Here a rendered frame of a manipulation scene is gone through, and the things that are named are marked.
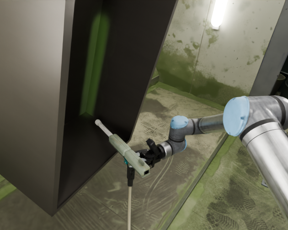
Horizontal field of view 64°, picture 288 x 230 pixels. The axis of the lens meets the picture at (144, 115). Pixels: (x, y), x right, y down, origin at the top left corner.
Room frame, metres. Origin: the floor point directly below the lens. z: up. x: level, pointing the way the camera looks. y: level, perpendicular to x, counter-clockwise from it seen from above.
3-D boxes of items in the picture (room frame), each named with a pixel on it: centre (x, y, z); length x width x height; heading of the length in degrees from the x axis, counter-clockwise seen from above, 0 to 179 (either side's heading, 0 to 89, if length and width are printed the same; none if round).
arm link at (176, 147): (1.02, -0.19, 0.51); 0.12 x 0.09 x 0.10; 130
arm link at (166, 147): (0.97, -0.12, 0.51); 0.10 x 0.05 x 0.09; 40
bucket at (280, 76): (2.98, -1.66, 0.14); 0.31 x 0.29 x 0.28; 149
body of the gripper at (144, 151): (0.91, -0.06, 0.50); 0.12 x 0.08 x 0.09; 130
